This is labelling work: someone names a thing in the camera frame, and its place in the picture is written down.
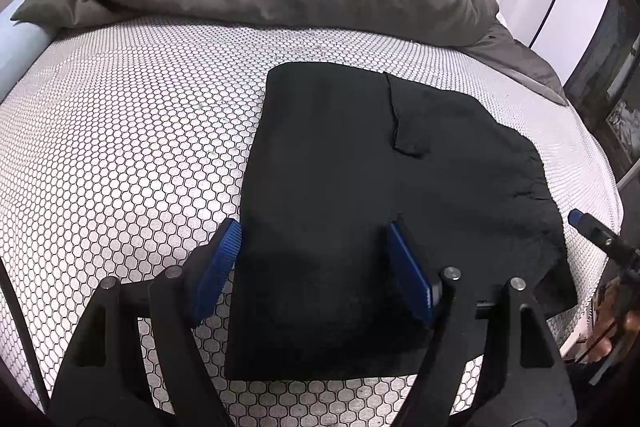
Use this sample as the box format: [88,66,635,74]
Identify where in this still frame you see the light blue pillow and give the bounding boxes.
[0,0,53,102]

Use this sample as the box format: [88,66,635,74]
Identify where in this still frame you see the black strap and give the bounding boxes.
[0,259,51,408]

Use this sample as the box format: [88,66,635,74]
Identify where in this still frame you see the dark glass cabinet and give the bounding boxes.
[562,0,640,178]

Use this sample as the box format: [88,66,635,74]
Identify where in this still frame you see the white wardrobe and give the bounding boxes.
[527,0,618,82]

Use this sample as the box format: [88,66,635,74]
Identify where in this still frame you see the person's right hand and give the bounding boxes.
[585,279,640,364]

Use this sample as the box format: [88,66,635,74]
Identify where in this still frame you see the bed with white honeycomb mattress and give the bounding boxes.
[0,14,626,413]

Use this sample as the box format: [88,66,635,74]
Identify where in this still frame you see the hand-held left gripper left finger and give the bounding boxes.
[49,217,244,427]

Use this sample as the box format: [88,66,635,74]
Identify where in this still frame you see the black pants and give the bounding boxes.
[223,62,576,380]

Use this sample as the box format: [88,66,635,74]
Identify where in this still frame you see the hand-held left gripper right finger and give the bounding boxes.
[384,218,579,427]

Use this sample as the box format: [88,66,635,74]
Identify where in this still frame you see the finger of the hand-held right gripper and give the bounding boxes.
[567,208,618,253]

